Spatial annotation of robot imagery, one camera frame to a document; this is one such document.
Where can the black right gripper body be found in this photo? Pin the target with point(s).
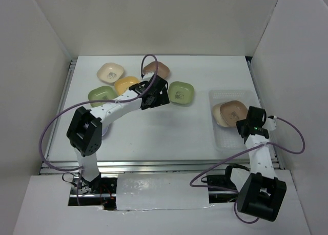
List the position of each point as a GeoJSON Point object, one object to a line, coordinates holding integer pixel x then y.
{"type": "Point", "coordinates": [240, 123]}

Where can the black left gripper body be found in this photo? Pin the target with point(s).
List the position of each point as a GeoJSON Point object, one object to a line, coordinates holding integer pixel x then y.
{"type": "Point", "coordinates": [159, 99]}

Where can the brown plate front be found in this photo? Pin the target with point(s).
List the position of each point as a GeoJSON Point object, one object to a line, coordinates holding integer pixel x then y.
{"type": "Point", "coordinates": [233, 111]}

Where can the brown plate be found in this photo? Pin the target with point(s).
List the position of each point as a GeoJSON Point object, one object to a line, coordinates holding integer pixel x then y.
{"type": "Point", "coordinates": [233, 111]}
{"type": "Point", "coordinates": [162, 70]}

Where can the cream plate front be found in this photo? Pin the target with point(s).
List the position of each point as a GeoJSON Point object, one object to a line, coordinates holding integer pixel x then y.
{"type": "Point", "coordinates": [217, 115]}

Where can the cream plate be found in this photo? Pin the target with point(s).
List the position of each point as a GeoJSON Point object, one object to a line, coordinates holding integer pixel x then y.
{"type": "Point", "coordinates": [217, 115]}
{"type": "Point", "coordinates": [110, 72]}

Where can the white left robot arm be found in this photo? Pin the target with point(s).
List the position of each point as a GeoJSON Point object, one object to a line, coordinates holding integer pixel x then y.
{"type": "Point", "coordinates": [86, 128]}

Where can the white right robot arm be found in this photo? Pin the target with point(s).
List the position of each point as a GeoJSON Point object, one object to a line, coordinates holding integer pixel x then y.
{"type": "Point", "coordinates": [260, 192]}

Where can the clear plastic bin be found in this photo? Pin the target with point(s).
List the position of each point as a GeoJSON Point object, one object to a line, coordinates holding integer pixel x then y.
{"type": "Point", "coordinates": [227, 140]}

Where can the green plate right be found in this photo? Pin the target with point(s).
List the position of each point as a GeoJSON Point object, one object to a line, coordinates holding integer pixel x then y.
{"type": "Point", "coordinates": [181, 93]}

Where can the green plate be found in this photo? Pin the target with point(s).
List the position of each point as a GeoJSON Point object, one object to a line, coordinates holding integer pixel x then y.
{"type": "Point", "coordinates": [102, 93]}
{"type": "Point", "coordinates": [181, 93]}

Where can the brown plate back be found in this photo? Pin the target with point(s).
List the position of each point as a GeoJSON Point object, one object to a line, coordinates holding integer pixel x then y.
{"type": "Point", "coordinates": [162, 70]}

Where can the yellow plate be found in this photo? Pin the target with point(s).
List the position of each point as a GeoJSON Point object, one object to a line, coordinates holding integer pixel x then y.
{"type": "Point", "coordinates": [123, 84]}

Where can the green plate left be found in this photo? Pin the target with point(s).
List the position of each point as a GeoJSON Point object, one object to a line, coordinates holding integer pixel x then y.
{"type": "Point", "coordinates": [102, 93]}

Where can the cream plate back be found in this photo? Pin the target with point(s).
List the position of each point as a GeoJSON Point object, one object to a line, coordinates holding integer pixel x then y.
{"type": "Point", "coordinates": [110, 72]}

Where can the purple plate left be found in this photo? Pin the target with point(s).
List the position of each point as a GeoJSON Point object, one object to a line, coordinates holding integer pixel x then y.
{"type": "Point", "coordinates": [106, 130]}

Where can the white cover panel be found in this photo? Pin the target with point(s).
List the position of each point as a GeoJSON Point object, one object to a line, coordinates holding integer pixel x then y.
{"type": "Point", "coordinates": [166, 191]}

